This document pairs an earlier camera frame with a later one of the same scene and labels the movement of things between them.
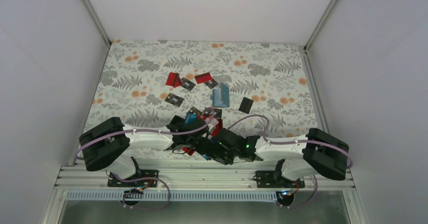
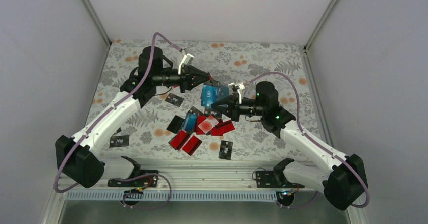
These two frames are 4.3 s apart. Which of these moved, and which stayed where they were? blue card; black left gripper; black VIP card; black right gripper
Moved: black right gripper; black left gripper
Stayed: black VIP card; blue card
